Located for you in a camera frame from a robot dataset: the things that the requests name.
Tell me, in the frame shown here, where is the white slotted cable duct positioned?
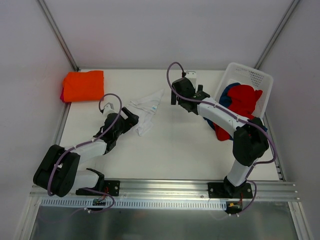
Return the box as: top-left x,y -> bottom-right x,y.
40,197 -> 227,211

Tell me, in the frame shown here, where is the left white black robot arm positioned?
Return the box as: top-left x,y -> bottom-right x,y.
33,107 -> 139,197

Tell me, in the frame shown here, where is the folded orange t shirt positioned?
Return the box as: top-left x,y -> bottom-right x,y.
62,70 -> 105,103

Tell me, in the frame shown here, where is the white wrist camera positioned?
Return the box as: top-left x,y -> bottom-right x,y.
101,102 -> 115,118
185,70 -> 197,88

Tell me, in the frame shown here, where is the rear aluminium frame bar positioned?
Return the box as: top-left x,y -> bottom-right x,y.
78,66 -> 226,71

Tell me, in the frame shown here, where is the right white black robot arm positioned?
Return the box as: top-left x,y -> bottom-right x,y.
171,77 -> 269,198

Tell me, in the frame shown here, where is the folded pink t shirt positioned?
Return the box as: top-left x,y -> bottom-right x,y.
60,88 -> 66,103

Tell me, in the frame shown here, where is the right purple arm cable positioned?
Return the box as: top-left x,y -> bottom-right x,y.
166,61 -> 278,181

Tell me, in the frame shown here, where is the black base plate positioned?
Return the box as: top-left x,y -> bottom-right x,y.
75,179 -> 121,197
207,181 -> 254,199

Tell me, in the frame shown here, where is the right aluminium frame post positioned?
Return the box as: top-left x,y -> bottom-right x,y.
254,0 -> 301,70

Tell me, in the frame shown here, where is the red t shirt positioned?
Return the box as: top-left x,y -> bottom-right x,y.
214,84 -> 263,141

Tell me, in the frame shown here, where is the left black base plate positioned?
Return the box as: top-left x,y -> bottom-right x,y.
75,179 -> 121,197

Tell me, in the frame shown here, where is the left aluminium frame post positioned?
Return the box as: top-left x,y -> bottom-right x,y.
36,0 -> 80,72

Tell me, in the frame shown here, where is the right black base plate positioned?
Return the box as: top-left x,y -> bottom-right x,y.
207,181 -> 254,199

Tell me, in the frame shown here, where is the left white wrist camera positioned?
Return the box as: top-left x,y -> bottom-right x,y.
101,102 -> 115,118

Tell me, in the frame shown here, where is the white plastic laundry basket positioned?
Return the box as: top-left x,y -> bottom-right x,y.
213,62 -> 274,119

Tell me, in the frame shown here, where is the blue t shirt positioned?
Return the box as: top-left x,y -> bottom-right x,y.
203,81 -> 268,133

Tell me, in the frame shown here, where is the aluminium frame post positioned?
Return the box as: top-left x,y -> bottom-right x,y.
36,0 -> 80,72
254,0 -> 301,70

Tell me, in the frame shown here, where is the white t shirt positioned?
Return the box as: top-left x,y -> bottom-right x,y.
126,89 -> 165,137

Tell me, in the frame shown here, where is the aluminium mounting rail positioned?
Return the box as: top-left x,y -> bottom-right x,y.
29,177 -> 300,201

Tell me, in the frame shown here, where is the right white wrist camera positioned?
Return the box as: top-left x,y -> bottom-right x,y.
185,70 -> 197,88

